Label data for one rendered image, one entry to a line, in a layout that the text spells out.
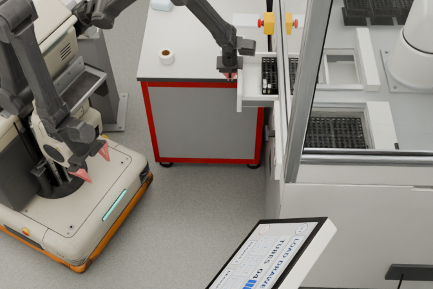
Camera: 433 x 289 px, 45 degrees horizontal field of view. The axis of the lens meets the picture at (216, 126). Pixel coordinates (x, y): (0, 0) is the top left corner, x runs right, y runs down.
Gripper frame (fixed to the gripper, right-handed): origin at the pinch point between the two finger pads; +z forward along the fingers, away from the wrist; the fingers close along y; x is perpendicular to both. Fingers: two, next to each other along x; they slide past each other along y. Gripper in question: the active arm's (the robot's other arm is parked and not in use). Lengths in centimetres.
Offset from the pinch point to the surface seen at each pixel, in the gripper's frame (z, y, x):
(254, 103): 3.8, 9.7, -9.8
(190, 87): 21.1, -18.5, 13.9
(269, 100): 2.2, 15.7, -9.5
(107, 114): 78, -73, 44
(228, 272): -12, 2, -86
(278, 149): -3.2, 18.0, -37.2
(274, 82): 2.7, 18.0, 0.3
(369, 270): 64, 60, -52
